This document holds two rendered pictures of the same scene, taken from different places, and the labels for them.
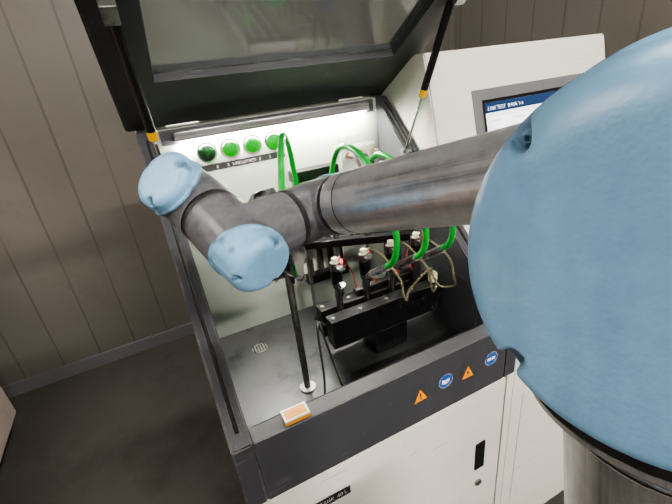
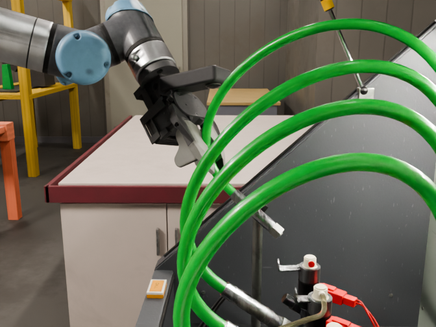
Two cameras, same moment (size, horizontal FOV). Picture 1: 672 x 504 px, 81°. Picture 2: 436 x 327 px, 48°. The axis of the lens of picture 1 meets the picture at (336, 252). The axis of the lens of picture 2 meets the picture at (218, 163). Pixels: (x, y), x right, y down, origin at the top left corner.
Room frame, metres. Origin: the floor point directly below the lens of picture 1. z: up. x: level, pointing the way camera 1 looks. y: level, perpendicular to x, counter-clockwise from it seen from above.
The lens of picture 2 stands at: (1.00, -0.58, 1.40)
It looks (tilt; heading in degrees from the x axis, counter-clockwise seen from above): 14 degrees down; 115
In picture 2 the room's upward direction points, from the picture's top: straight up
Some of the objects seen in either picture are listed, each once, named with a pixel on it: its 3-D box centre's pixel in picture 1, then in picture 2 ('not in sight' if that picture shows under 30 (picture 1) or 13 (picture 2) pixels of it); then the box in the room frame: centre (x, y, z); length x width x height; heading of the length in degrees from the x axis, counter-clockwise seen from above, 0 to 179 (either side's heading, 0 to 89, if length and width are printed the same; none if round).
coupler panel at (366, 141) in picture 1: (364, 183); not in sight; (1.20, -0.11, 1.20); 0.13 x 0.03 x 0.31; 113
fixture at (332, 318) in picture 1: (381, 316); not in sight; (0.91, -0.10, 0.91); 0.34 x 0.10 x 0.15; 113
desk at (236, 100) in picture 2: not in sight; (240, 128); (-1.17, 4.70, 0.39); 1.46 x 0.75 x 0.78; 115
